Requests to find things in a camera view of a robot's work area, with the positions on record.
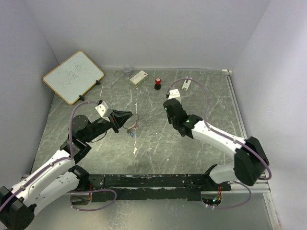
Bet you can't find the white staples box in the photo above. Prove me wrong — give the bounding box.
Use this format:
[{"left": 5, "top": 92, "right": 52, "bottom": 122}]
[{"left": 130, "top": 70, "right": 148, "bottom": 87}]

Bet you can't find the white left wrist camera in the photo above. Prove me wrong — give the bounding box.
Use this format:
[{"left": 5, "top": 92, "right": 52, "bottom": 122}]
[{"left": 95, "top": 100, "right": 112, "bottom": 119}]

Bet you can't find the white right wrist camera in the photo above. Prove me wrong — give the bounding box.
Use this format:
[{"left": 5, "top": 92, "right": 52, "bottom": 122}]
[{"left": 166, "top": 89, "right": 181, "bottom": 101}]

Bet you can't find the white stapler remover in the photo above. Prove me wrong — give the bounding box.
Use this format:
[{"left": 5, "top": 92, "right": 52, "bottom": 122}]
[{"left": 182, "top": 76, "right": 192, "bottom": 91}]

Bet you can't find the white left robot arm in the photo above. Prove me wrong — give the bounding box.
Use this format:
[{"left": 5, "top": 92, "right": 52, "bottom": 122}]
[{"left": 0, "top": 105, "right": 133, "bottom": 230}]

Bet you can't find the red and black stamp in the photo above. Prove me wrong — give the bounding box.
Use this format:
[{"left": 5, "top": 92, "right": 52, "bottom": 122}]
[{"left": 154, "top": 78, "right": 161, "bottom": 90}]

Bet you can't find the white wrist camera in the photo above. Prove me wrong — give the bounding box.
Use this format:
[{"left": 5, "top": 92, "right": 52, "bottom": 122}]
[
  {"left": 166, "top": 89, "right": 181, "bottom": 101},
  {"left": 95, "top": 100, "right": 112, "bottom": 119}
]

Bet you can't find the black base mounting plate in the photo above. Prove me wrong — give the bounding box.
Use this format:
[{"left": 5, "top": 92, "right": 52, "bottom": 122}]
[{"left": 89, "top": 174, "right": 231, "bottom": 201}]

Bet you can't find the small whiteboard with wooden frame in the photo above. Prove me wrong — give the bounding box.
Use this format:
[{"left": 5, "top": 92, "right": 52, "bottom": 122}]
[{"left": 43, "top": 50, "right": 105, "bottom": 104}]

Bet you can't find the aluminium frame rail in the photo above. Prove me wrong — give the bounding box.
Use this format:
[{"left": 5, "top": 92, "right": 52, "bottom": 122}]
[{"left": 222, "top": 69, "right": 270, "bottom": 193}]

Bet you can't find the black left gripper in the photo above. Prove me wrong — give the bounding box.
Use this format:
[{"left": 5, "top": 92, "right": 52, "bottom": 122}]
[{"left": 84, "top": 108, "right": 132, "bottom": 142}]

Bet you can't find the clear cup of paper clips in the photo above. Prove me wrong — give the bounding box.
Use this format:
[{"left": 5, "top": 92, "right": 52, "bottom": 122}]
[{"left": 122, "top": 65, "right": 132, "bottom": 77}]

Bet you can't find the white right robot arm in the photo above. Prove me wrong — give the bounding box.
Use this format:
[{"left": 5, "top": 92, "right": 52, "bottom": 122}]
[{"left": 163, "top": 98, "right": 269, "bottom": 191}]

